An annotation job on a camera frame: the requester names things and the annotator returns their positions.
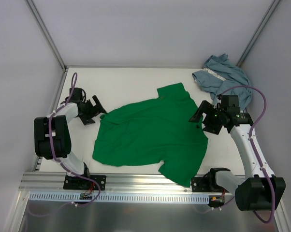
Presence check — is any green t shirt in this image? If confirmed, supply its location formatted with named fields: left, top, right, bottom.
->
left=92, top=83, right=208, bottom=187

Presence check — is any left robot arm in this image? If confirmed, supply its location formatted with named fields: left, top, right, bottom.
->
left=34, top=87, right=106, bottom=191

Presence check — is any right aluminium frame post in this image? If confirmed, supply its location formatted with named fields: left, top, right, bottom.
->
left=237, top=0, right=282, bottom=67

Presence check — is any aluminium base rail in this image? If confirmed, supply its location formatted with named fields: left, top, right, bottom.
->
left=18, top=172, right=201, bottom=194

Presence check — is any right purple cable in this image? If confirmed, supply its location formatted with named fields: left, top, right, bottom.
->
left=215, top=85, right=276, bottom=223

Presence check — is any aluminium frame post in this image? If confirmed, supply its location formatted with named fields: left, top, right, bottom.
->
left=237, top=0, right=282, bottom=67
left=27, top=0, right=68, bottom=71

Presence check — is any left aluminium frame post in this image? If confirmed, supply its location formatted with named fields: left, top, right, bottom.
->
left=27, top=0, right=68, bottom=71

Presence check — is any white slotted cable duct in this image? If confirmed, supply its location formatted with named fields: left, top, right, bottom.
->
left=29, top=192, right=210, bottom=204

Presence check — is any blue grey t shirt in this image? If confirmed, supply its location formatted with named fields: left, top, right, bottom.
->
left=192, top=54, right=252, bottom=110

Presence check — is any purple cable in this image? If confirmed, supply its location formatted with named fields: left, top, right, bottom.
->
left=27, top=72, right=102, bottom=217
left=215, top=85, right=276, bottom=223

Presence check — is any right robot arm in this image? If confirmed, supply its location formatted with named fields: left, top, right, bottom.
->
left=189, top=95, right=286, bottom=211

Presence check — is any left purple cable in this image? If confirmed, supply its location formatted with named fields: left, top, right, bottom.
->
left=27, top=72, right=102, bottom=217

